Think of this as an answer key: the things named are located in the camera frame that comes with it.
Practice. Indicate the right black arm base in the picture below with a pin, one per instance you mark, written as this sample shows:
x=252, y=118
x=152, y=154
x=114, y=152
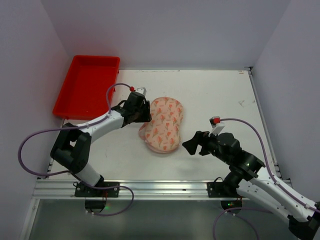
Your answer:
x=218, y=189

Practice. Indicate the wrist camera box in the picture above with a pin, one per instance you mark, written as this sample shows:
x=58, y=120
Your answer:
x=217, y=125
x=141, y=90

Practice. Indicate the aluminium mounting rail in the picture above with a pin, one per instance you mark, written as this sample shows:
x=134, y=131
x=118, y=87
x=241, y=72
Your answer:
x=63, y=189

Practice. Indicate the peach floral mesh laundry bag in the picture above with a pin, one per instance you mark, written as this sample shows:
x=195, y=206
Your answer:
x=162, y=134

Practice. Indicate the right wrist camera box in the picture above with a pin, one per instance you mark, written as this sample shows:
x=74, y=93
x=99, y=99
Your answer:
x=217, y=125

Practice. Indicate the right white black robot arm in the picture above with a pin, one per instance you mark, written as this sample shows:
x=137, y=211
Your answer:
x=249, y=178

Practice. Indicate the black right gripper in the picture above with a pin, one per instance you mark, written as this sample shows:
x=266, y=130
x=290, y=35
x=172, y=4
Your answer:
x=200, y=143

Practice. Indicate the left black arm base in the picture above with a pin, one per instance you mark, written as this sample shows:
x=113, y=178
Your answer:
x=96, y=199

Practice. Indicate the red plastic tray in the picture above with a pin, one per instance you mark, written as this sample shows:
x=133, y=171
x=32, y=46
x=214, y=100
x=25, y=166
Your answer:
x=83, y=95

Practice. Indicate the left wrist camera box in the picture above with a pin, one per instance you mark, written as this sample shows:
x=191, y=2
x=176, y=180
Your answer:
x=141, y=90

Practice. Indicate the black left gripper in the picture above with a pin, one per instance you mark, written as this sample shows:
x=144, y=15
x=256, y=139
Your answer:
x=141, y=113

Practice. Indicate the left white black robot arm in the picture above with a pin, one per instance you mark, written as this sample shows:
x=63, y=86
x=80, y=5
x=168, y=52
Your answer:
x=72, y=146

